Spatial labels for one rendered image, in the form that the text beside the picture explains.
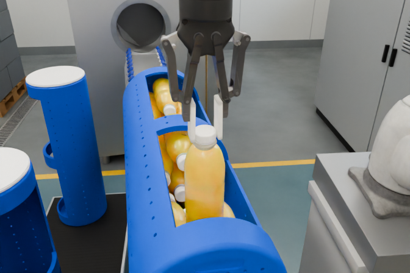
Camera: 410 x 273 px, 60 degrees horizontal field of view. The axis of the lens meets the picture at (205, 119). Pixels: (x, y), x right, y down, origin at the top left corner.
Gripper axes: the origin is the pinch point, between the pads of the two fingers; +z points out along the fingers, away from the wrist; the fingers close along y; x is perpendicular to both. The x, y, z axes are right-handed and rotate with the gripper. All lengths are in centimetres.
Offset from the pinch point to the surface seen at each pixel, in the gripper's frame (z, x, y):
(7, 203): 42, -38, 49
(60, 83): 37, -118, 44
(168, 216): 17.9, 2.0, 7.0
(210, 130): 2.1, 0.2, -1.0
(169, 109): 23, -50, 0
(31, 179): 41, -47, 44
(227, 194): 36.1, -22.5, -11.5
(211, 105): 59, -125, -32
